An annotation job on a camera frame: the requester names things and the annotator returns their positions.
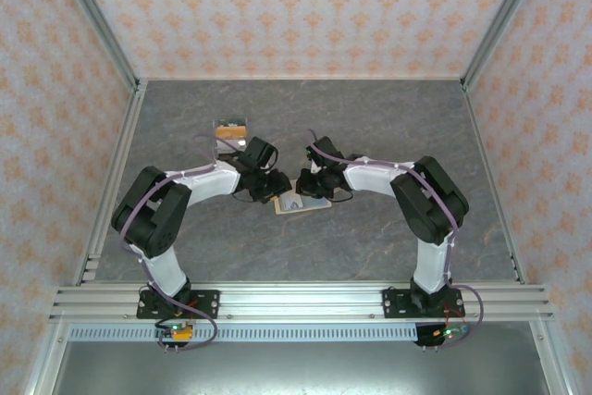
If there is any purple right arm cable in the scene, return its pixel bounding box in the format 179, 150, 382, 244
306, 129, 487, 351

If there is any small controller circuit board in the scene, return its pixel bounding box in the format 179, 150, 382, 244
415, 323, 474, 351
154, 319, 196, 353

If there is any aluminium side rail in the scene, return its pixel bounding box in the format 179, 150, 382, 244
461, 80, 529, 286
72, 80, 149, 286

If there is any aluminium frame leg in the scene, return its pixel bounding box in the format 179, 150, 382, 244
22, 320, 70, 395
530, 320, 573, 395

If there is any aluminium frame post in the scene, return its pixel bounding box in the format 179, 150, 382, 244
460, 0, 552, 91
48, 0, 143, 91

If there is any small card box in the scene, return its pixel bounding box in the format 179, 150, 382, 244
212, 116, 252, 160

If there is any white plastic card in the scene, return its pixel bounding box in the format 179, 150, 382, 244
216, 137, 249, 156

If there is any aluminium mounting rail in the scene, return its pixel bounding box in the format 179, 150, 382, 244
47, 281, 555, 324

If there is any grey slotted cable duct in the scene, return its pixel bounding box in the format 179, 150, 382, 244
68, 323, 421, 344

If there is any grey metal panel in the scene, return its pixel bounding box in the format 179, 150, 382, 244
49, 341, 554, 395

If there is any beige leather card holder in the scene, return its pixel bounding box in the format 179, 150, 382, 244
273, 190, 334, 216

